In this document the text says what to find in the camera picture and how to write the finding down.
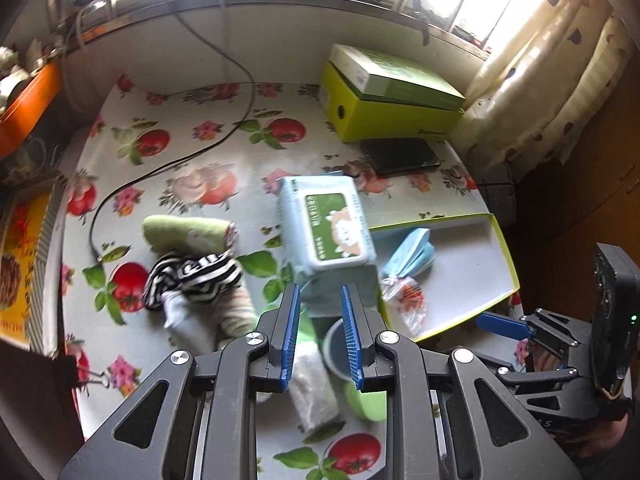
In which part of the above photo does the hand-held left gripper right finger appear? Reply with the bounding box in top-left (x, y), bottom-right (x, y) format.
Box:
top-left (340, 284), bottom-right (583, 480)

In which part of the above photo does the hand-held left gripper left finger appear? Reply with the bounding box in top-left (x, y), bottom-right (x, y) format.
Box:
top-left (57, 282), bottom-right (303, 480)

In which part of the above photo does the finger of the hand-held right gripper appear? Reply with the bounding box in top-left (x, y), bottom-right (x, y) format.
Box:
top-left (492, 364), bottom-right (581, 396)
top-left (476, 308), bottom-right (593, 358)

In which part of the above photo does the light green cloth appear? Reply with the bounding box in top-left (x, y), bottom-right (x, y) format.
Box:
top-left (295, 305), bottom-right (321, 356)

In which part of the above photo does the beige striped sock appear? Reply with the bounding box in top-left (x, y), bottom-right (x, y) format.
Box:
top-left (216, 285), bottom-right (261, 351)

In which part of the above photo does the white towel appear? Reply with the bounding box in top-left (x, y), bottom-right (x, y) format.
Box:
top-left (292, 350), bottom-right (341, 433)

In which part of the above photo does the yellow-green tray box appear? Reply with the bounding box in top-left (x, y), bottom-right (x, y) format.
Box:
top-left (367, 212), bottom-right (521, 343)

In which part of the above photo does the black white striped sock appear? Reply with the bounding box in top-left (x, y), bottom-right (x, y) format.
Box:
top-left (142, 251), bottom-right (242, 311)

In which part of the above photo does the person's right forearm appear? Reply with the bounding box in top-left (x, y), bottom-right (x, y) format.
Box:
top-left (565, 412), bottom-right (640, 476)

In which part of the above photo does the green round sponge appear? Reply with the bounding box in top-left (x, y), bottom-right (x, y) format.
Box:
top-left (345, 382), bottom-right (388, 422)

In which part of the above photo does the blue face mask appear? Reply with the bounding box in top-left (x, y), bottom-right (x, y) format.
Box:
top-left (382, 227), bottom-right (436, 278)

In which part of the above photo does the brown wooden cabinet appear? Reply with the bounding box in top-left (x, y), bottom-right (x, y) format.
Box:
top-left (515, 85), bottom-right (640, 261)

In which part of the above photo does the wet wipes pack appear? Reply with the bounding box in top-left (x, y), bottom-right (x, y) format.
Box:
top-left (276, 175), bottom-right (381, 321)

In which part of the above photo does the green rolled towel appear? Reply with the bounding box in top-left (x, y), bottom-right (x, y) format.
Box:
top-left (142, 215), bottom-right (237, 256)

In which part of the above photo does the floral tablecloth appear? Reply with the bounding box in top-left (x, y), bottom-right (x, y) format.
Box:
top-left (60, 74), bottom-right (523, 480)

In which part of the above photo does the black flat case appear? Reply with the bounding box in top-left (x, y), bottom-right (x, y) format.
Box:
top-left (361, 138), bottom-right (442, 176)

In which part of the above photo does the black binder clip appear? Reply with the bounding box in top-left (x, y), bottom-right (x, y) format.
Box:
top-left (65, 352), bottom-right (112, 391)

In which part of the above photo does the yellow-green shoebox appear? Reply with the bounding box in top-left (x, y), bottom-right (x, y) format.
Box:
top-left (320, 60), bottom-right (463, 143)

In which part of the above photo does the cream dotted curtain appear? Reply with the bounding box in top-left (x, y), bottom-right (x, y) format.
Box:
top-left (452, 0), bottom-right (636, 181)

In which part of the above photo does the green and white carton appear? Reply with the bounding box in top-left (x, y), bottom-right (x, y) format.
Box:
top-left (328, 43), bottom-right (467, 110)

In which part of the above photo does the yellow printed sheet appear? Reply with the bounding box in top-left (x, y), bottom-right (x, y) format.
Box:
top-left (0, 175), bottom-right (68, 356)

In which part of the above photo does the orange plastic basket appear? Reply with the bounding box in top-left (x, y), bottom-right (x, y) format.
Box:
top-left (0, 62), bottom-right (63, 158)

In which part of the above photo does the black power cable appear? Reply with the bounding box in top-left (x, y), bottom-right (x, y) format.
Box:
top-left (90, 0), bottom-right (256, 261)

